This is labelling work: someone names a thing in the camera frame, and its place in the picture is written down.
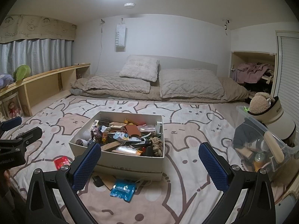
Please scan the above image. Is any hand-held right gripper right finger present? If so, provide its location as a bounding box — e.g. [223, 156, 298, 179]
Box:
[198, 142, 276, 224]

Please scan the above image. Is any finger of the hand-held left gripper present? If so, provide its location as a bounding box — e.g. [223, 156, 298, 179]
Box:
[0, 126, 43, 155]
[0, 116, 22, 137]

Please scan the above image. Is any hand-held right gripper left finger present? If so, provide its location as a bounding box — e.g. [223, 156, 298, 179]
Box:
[25, 142, 103, 224]

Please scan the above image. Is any red packet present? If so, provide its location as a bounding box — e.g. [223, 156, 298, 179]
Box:
[54, 157, 70, 170]

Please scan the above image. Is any white cardboard box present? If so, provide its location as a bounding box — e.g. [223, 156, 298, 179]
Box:
[68, 111, 166, 182]

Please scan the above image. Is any blue foil packet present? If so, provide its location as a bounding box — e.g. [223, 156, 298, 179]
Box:
[110, 178, 136, 203]

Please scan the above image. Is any framed doll picture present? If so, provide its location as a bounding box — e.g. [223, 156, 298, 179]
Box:
[5, 100, 20, 118]

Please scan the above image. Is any small black case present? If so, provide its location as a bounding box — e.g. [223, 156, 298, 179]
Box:
[92, 175, 104, 187]

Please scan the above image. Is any brown cardboard piece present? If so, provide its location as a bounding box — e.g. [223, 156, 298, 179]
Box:
[101, 175, 117, 190]

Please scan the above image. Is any flat wooden block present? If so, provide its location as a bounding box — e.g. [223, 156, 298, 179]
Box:
[101, 141, 119, 152]

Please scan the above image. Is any bunny printed blanket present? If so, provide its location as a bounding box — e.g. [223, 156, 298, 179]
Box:
[5, 96, 290, 224]

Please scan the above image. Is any colourful cloth toy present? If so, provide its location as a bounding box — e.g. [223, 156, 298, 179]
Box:
[90, 126, 104, 143]

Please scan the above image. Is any purple plush toy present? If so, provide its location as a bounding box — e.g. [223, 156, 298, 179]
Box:
[0, 74, 14, 89]

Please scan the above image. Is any crumpled blue white packet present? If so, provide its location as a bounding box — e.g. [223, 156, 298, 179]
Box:
[113, 132, 129, 141]

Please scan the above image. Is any dark grey cloth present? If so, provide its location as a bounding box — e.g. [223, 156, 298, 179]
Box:
[234, 119, 267, 148]

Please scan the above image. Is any small wooden block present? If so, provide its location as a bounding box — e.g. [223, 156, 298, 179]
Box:
[109, 122, 124, 133]

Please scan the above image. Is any wooden shelf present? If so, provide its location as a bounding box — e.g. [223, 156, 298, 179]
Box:
[0, 63, 91, 117]

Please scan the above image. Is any green plush toy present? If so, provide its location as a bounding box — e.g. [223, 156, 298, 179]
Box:
[13, 65, 31, 83]

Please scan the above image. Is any brown leather wallet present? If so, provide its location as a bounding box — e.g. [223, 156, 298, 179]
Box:
[124, 125, 142, 138]

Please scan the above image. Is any clear plastic bin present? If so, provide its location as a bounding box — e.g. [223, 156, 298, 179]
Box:
[232, 105, 299, 180]

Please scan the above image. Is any cream wooden roller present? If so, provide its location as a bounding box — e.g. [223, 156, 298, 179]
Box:
[264, 131, 285, 164]

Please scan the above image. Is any clear plastic package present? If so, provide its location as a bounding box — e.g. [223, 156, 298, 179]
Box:
[138, 125, 156, 133]

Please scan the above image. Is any grey curtain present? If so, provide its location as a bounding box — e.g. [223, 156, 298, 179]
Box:
[0, 38, 75, 75]

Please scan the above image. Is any quilted beige pillow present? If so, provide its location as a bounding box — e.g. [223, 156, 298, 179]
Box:
[159, 68, 225, 99]
[83, 74, 151, 94]

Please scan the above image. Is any cream visor cap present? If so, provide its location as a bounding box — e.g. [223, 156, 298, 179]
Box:
[248, 96, 297, 143]

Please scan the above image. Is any beige printed valance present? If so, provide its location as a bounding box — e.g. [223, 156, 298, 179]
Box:
[0, 14, 77, 43]

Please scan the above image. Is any pile of clothes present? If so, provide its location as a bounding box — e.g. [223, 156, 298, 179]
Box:
[235, 63, 275, 84]

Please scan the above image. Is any white closet alcove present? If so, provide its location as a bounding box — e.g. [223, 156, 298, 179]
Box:
[230, 51, 278, 98]

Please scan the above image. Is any small fluffy beige pillow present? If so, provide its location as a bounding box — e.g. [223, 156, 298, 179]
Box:
[119, 55, 160, 83]

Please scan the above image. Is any white shutter door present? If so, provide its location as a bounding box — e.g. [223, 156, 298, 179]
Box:
[272, 30, 299, 103]

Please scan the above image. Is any white hanging bag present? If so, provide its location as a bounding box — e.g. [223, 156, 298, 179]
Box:
[115, 19, 127, 51]

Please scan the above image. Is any beige knotted rope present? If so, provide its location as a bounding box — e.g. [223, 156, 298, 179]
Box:
[149, 136, 164, 158]

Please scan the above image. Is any white wall cable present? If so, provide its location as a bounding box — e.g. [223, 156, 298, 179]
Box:
[97, 19, 105, 75]

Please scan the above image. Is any black hanging cable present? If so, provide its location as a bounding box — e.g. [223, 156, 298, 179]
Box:
[223, 19, 232, 36]

